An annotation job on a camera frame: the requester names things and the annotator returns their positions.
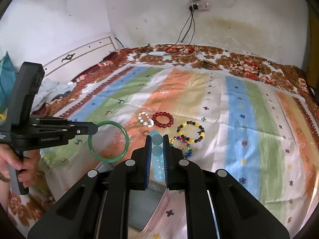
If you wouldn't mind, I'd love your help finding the multicolour glass bead bracelet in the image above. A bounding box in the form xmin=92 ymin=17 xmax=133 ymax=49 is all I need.
xmin=169 ymin=134 xmax=197 ymax=159

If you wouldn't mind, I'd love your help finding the light blue bead bracelet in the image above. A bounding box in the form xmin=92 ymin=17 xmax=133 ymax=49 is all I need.
xmin=149 ymin=129 xmax=165 ymax=182

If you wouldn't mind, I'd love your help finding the green jade bangle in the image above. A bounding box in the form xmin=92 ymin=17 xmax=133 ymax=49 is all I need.
xmin=88 ymin=120 xmax=130 ymax=164

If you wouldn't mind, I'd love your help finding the dark red bead bracelet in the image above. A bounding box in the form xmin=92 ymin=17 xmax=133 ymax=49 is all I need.
xmin=151 ymin=111 xmax=175 ymax=129

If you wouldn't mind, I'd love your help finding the yellow and black bead bracelet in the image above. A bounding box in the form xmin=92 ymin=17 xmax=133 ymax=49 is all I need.
xmin=176 ymin=120 xmax=206 ymax=144

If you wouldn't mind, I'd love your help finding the grey open jewelry box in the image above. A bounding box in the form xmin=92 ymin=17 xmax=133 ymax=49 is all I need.
xmin=94 ymin=161 xmax=170 ymax=233

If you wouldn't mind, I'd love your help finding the person's left hand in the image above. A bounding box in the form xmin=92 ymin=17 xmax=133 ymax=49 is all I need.
xmin=1 ymin=144 xmax=40 ymax=188

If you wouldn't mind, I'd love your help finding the light blue crumpled cloth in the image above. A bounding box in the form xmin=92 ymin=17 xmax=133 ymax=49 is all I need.
xmin=31 ymin=78 xmax=77 ymax=112

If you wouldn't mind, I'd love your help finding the teal pillow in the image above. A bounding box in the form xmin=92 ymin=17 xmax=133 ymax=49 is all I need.
xmin=0 ymin=53 xmax=17 ymax=113

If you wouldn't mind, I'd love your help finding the white wooden headboard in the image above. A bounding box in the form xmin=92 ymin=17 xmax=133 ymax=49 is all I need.
xmin=43 ymin=32 xmax=119 ymax=82

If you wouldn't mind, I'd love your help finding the colourful striped blanket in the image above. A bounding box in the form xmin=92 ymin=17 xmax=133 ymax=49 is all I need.
xmin=54 ymin=64 xmax=318 ymax=236

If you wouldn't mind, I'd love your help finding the white power strip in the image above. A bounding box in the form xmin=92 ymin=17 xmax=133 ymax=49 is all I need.
xmin=188 ymin=2 xmax=210 ymax=12

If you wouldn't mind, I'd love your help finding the pastel stone charm bracelet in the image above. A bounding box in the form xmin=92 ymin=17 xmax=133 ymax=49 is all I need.
xmin=137 ymin=112 xmax=155 ymax=128

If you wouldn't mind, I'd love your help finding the black cable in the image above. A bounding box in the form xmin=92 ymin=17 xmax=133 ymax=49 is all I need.
xmin=144 ymin=6 xmax=200 ymax=57

